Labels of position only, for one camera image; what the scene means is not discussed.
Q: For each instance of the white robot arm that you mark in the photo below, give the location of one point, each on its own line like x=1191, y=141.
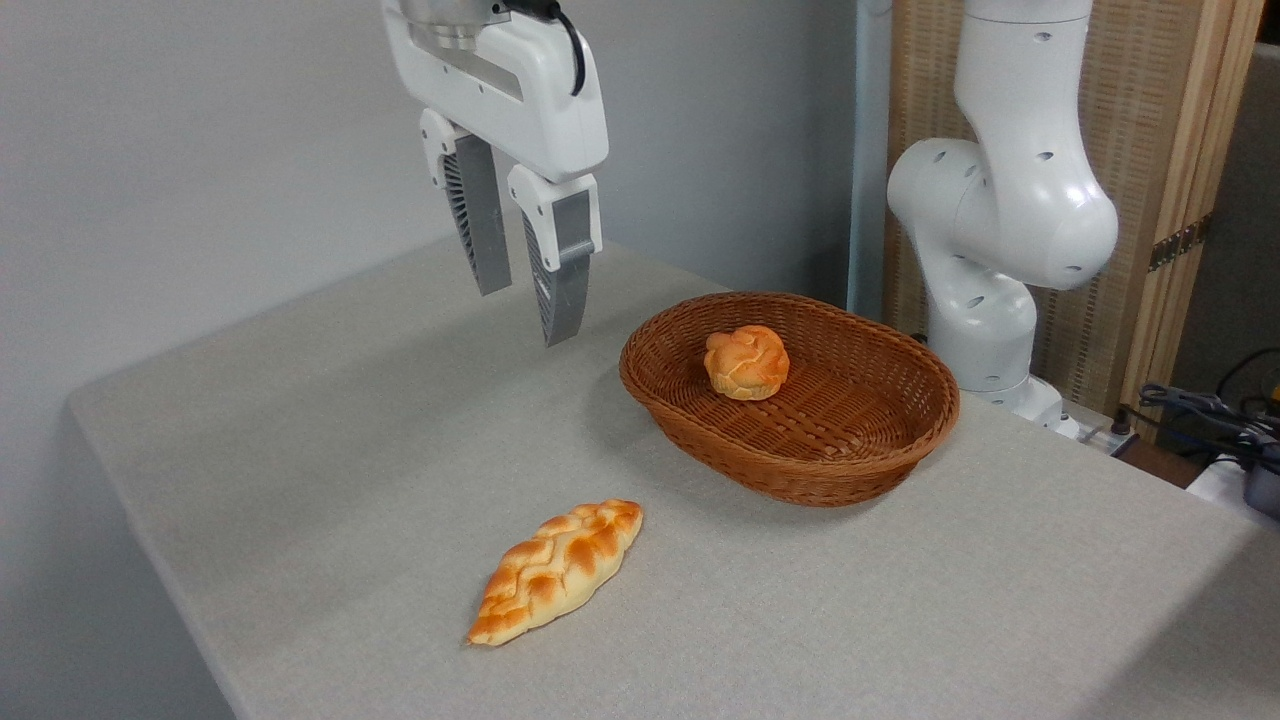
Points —
x=1020, y=200

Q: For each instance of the brown wicker basket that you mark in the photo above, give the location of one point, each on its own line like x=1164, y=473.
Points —
x=800, y=455

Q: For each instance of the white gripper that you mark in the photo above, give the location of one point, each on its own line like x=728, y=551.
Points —
x=540, y=110

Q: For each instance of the long braided bread loaf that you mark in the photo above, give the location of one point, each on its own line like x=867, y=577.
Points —
x=555, y=572

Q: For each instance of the wooden rattan folding screen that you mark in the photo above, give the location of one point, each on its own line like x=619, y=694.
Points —
x=1150, y=100

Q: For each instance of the white power strip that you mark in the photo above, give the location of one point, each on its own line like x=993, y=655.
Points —
x=1105, y=437

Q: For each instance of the round orange bread bun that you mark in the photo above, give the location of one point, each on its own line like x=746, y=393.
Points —
x=746, y=364

